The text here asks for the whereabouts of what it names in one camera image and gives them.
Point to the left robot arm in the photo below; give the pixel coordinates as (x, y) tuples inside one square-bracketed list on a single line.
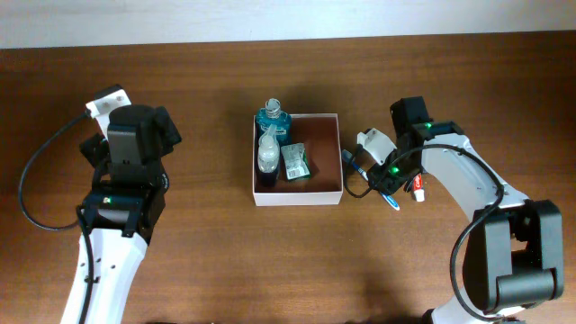
[(119, 214)]

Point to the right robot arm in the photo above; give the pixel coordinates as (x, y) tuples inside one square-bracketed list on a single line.
[(509, 258)]

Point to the green dental floss pack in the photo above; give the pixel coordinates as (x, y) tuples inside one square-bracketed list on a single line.
[(295, 162)]

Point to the clear spray bottle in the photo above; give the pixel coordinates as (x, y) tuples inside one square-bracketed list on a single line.
[(268, 158)]

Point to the blue white toothbrush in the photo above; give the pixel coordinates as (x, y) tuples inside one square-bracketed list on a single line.
[(347, 158)]

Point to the white cardboard box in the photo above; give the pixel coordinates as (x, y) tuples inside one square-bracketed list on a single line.
[(319, 133)]

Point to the blue mouthwash bottle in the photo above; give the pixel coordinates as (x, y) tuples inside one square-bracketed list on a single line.
[(272, 114)]

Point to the red green toothpaste tube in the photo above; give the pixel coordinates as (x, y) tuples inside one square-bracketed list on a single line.
[(417, 188)]

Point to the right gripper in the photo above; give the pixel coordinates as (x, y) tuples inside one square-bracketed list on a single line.
[(386, 183)]

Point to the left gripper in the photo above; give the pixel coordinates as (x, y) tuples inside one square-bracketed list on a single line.
[(97, 152)]

